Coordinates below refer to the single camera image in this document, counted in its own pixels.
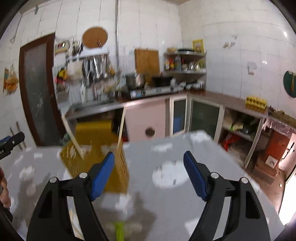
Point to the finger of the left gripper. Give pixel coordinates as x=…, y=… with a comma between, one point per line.
x=4, y=140
x=14, y=141

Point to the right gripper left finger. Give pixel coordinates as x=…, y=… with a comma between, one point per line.
x=51, y=218

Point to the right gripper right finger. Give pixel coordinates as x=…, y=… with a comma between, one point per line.
x=246, y=219

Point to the green handled fork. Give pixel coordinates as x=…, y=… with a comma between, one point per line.
x=119, y=230

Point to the wooden chopstick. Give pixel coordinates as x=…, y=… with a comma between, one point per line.
x=72, y=137
x=121, y=127

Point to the kitchen counter cabinet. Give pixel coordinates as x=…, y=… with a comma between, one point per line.
x=202, y=109

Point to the person's left hand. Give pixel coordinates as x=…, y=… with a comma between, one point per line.
x=5, y=200

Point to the hanging yellow bag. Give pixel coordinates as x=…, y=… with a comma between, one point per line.
x=10, y=83

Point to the yellow slotted utensil holder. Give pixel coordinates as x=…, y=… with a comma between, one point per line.
x=96, y=139

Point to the orange gas cylinder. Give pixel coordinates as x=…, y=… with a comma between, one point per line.
x=276, y=146

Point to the brown framed glass door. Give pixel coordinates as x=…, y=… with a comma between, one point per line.
x=44, y=120

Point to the steel sink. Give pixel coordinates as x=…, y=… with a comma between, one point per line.
x=90, y=104

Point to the white dish soap bottle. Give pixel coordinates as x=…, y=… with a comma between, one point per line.
x=83, y=93

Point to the grey polar bear tablecloth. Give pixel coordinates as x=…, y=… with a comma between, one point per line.
x=160, y=203

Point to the yellow egg tray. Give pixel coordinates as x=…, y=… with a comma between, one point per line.
x=256, y=102

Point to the steel utensil rack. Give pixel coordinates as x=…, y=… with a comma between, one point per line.
x=89, y=68

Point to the round wooden board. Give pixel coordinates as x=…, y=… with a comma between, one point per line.
x=95, y=37

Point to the steel cooking pot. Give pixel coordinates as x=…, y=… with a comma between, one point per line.
x=135, y=81

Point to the gas stove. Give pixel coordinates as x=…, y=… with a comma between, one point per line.
x=147, y=92

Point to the rectangular wooden cutting board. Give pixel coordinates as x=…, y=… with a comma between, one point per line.
x=147, y=63

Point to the black wok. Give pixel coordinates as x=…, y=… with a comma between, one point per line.
x=162, y=81

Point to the wall control box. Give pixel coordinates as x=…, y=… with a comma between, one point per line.
x=62, y=47

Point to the green round wall board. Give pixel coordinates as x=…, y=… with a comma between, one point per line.
x=289, y=81

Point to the corner wall shelf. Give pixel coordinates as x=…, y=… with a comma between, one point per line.
x=184, y=62

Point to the wall metal pipe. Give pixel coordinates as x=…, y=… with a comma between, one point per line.
x=68, y=20

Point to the yellow wall poster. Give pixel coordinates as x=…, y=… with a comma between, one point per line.
x=198, y=46

